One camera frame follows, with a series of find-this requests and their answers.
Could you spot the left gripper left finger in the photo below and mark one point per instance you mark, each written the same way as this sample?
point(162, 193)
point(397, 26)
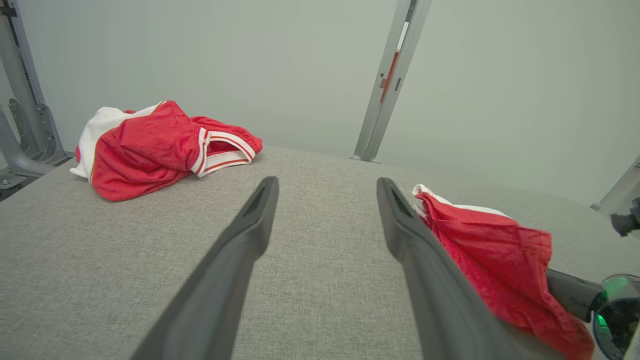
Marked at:
point(225, 280)

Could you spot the red mesh shorts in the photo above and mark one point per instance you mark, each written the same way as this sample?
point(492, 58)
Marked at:
point(500, 260)

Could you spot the grey metal stand frame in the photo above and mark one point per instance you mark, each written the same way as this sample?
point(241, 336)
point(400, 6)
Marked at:
point(20, 155)

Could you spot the red white basketball jersey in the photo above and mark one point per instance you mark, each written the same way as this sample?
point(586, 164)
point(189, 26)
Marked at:
point(145, 150)

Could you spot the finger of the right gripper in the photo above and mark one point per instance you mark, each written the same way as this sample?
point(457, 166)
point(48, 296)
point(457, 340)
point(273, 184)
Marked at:
point(572, 295)

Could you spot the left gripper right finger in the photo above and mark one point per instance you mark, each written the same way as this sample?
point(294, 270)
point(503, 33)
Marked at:
point(440, 290)

